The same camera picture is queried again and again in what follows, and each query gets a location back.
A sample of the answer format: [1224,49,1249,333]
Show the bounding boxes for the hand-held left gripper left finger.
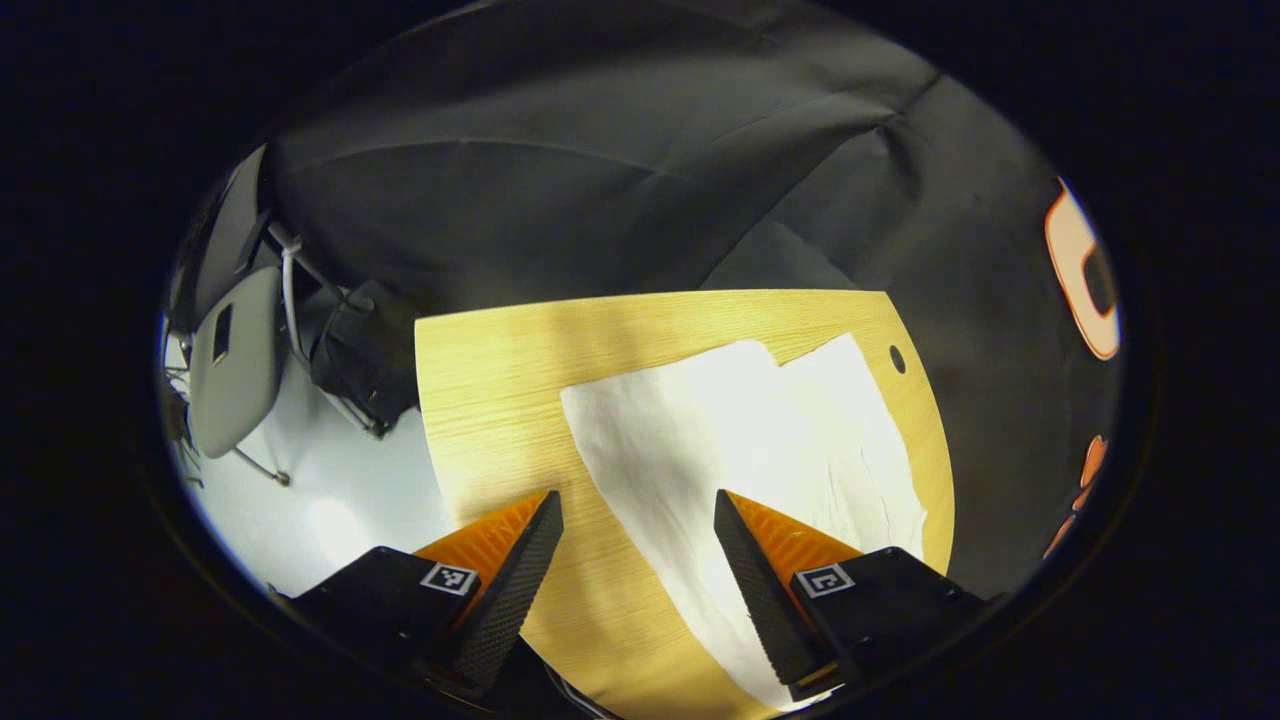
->
[285,490,564,701]

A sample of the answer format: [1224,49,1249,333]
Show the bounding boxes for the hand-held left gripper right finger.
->
[713,489,991,703]

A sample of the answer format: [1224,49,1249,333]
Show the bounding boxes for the white jeans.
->
[560,333,929,713]

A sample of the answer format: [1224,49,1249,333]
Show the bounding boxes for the dark cloth bundle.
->
[308,280,421,426]

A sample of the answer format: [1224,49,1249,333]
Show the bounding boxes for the grey chair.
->
[188,225,391,488]

